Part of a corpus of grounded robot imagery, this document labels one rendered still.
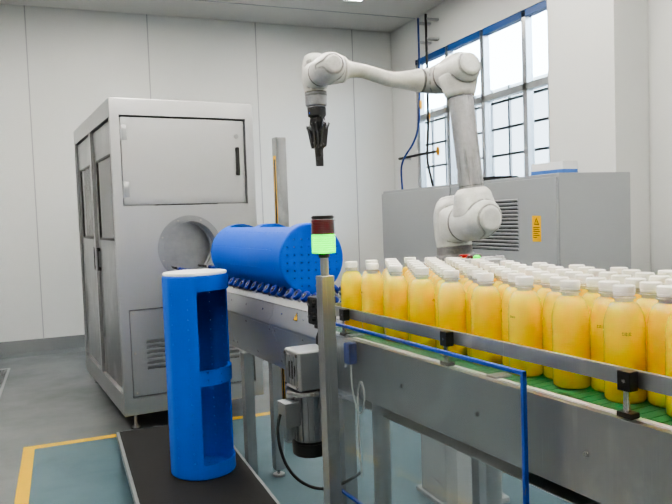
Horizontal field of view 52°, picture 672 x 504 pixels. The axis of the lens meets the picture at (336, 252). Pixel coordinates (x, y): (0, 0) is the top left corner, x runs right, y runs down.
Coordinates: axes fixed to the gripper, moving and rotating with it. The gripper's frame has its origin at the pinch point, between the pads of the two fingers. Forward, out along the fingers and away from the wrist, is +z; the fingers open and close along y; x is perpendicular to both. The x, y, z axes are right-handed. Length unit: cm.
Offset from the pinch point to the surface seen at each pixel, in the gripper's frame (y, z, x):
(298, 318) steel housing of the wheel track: -11, 62, 23
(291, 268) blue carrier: -0.3, 43.7, 17.3
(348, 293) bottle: -56, 50, 36
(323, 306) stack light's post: -77, 50, 62
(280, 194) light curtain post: 91, 9, -43
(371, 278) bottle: -69, 45, 37
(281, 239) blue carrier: 2.7, 32.2, 19.1
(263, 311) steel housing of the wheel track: 23, 62, 17
